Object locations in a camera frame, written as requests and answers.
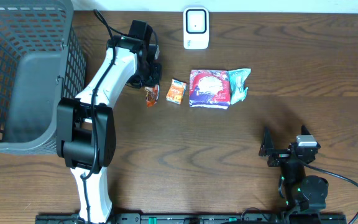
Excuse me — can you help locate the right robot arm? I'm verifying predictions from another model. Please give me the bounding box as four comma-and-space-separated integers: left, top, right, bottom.
259, 126, 329, 223

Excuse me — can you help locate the red purple snack bag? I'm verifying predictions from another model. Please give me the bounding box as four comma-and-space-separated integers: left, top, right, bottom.
189, 70, 231, 110

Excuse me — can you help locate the small orange snack box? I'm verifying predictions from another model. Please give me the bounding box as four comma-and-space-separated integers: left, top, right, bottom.
166, 79, 187, 105

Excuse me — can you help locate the grey plastic mesh basket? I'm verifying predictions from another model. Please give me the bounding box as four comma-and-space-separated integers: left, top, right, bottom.
0, 0, 86, 155

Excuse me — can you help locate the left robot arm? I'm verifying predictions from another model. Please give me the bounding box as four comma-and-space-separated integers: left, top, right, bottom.
57, 20, 162, 223

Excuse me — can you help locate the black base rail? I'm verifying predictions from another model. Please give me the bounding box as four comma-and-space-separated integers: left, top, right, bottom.
35, 212, 348, 224

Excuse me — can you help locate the teal white snack packet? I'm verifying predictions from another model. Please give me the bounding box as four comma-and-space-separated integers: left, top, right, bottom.
228, 68, 251, 105

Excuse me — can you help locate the white barcode scanner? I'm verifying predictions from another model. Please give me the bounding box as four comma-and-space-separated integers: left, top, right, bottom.
183, 7, 209, 50

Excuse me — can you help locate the orange brown snack bar wrapper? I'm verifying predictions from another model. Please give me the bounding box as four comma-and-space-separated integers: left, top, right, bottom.
144, 85, 160, 108

